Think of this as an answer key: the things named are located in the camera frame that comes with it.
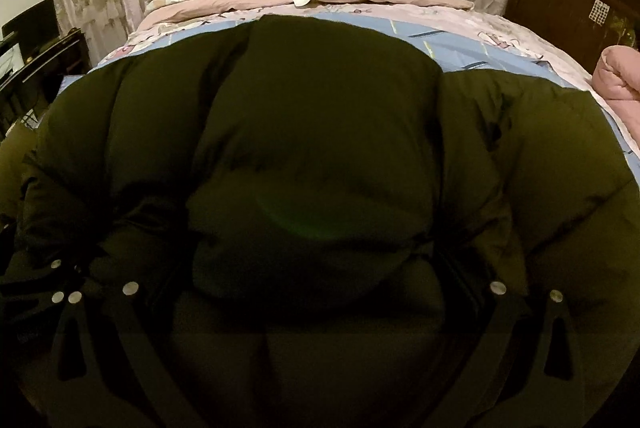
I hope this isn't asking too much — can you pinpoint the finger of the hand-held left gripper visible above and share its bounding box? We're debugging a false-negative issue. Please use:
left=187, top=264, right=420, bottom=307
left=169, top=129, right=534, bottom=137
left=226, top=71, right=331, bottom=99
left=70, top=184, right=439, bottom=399
left=0, top=257, right=67, bottom=310

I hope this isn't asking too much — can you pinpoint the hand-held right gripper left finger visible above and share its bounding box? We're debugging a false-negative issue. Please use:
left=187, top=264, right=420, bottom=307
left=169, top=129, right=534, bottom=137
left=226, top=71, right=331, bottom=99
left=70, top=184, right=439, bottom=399
left=30, top=280, right=201, bottom=428

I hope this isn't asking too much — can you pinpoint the blue plaid blanket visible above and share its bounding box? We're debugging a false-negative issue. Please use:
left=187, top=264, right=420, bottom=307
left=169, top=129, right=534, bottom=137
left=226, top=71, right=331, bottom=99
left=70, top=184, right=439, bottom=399
left=60, top=5, right=640, bottom=169

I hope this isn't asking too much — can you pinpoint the dark wooden headboard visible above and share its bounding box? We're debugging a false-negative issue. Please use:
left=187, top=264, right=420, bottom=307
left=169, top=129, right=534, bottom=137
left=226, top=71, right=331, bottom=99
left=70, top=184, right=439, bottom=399
left=502, top=0, right=640, bottom=74

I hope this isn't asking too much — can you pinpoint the pink quilt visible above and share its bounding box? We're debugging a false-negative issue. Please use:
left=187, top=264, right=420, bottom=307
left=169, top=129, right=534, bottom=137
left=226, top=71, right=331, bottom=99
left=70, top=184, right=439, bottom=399
left=592, top=45, right=640, bottom=104

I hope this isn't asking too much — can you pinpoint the pink cartoon bed sheet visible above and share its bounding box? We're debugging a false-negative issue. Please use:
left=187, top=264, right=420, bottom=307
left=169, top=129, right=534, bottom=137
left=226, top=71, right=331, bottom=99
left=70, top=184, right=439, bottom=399
left=107, top=0, right=596, bottom=74

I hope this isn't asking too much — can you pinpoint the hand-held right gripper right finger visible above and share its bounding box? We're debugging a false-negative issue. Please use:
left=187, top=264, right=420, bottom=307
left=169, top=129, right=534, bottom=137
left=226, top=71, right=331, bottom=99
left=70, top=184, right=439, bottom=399
left=440, top=280, right=601, bottom=428

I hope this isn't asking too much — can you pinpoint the black monitor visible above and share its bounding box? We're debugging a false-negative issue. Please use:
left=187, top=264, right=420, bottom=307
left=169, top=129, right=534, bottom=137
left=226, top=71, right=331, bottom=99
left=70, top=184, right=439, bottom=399
left=1, top=0, right=58, bottom=44

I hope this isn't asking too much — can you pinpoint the dark green hooded jacket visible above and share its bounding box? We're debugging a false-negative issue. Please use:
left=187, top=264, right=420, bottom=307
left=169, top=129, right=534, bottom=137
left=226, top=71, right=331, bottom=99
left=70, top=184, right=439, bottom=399
left=0, top=15, right=640, bottom=428

